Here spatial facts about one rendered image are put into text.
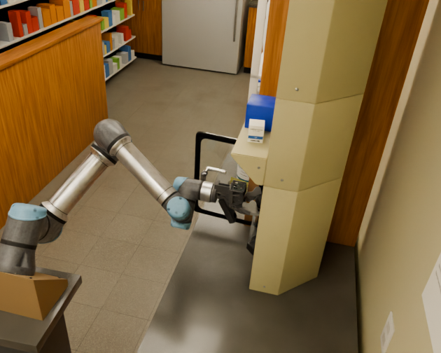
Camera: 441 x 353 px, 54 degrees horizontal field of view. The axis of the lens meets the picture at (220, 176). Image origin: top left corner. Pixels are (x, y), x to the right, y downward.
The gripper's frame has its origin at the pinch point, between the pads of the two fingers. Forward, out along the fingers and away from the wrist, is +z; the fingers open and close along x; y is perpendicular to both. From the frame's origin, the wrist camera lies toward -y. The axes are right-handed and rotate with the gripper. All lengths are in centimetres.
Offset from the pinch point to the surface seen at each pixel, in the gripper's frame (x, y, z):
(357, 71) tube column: -5, 57, 20
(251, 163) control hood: -14.8, 26.4, -5.6
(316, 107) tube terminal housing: -14, 48, 11
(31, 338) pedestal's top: -56, -29, -65
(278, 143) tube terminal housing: -14.8, 35.0, 1.5
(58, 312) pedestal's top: -44, -29, -63
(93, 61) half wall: 241, -45, -196
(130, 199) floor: 142, -123, -120
